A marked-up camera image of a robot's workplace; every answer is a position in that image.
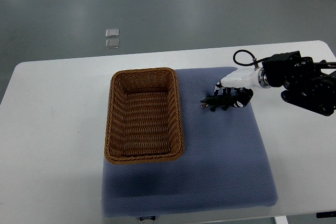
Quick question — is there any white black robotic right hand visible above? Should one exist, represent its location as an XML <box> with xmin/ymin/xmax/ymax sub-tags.
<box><xmin>214</xmin><ymin>68</ymin><xmax>269</xmax><ymax>108</ymax></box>

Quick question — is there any dark toy crocodile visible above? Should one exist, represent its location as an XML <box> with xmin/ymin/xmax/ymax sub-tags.
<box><xmin>201</xmin><ymin>94</ymin><xmax>237</xmax><ymax>112</ymax></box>

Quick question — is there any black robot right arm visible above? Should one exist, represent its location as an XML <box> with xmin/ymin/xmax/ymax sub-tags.
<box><xmin>233</xmin><ymin>49</ymin><xmax>335</xmax><ymax>116</ymax></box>

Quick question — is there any brown wicker basket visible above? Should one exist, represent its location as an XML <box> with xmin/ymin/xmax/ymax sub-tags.
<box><xmin>104</xmin><ymin>67</ymin><xmax>185</xmax><ymax>165</ymax></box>

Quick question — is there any blue-grey foam mat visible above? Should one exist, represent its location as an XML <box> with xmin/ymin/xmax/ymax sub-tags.
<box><xmin>102</xmin><ymin>67</ymin><xmax>278</xmax><ymax>218</ymax></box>

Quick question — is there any lower floor plate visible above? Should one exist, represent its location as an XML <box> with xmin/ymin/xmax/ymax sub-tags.
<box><xmin>106</xmin><ymin>38</ymin><xmax>120</xmax><ymax>49</ymax></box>

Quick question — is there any floor plate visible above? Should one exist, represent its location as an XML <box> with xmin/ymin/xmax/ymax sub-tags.
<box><xmin>106</xmin><ymin>38</ymin><xmax>120</xmax><ymax>49</ymax></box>
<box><xmin>106</xmin><ymin>28</ymin><xmax>119</xmax><ymax>38</ymax></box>

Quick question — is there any upper floor plate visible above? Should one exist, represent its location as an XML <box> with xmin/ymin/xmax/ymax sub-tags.
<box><xmin>106</xmin><ymin>28</ymin><xmax>119</xmax><ymax>38</ymax></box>

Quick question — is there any white table leg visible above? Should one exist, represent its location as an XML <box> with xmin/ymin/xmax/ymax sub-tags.
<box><xmin>274</xmin><ymin>216</ymin><xmax>289</xmax><ymax>224</ymax></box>

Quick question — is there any black table control panel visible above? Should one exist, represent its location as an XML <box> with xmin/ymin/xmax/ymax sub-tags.
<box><xmin>316</xmin><ymin>211</ymin><xmax>336</xmax><ymax>219</ymax></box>

